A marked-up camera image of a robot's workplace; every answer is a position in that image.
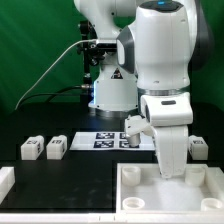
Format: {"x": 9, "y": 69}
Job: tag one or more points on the white U-shaped obstacle fence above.
{"x": 78, "y": 197}

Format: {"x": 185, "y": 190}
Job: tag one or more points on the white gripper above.
{"x": 169, "y": 117}

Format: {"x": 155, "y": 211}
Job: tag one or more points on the white sheet with tags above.
{"x": 108, "y": 141}

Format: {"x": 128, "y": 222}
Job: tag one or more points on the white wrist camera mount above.
{"x": 134, "y": 126}

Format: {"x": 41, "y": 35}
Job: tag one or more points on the white square table top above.
{"x": 141, "y": 189}

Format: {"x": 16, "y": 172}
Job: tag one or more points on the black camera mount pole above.
{"x": 92, "y": 55}

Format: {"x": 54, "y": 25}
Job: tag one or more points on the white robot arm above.
{"x": 145, "y": 49}

